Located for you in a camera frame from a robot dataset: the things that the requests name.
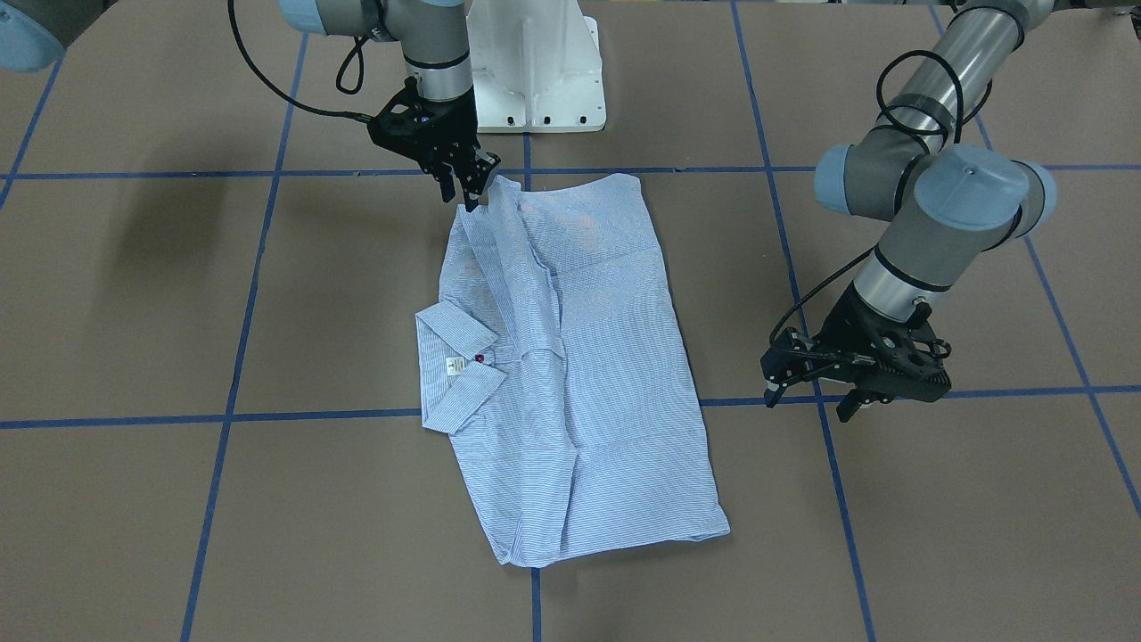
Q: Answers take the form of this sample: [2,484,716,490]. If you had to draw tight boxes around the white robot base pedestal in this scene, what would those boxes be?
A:
[467,1,608,135]

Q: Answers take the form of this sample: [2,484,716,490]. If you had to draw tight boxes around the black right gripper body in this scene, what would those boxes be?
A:
[369,78,501,184]

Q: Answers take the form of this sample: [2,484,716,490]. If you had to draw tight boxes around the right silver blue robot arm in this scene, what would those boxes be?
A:
[1,1,500,210]

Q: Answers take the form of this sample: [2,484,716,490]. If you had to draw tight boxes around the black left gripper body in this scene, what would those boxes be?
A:
[761,285,952,403]

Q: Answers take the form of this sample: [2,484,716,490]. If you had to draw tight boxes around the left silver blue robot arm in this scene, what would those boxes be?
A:
[761,1,1058,422]

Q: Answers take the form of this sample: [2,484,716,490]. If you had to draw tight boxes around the blue striped button shirt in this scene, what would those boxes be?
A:
[415,174,730,568]

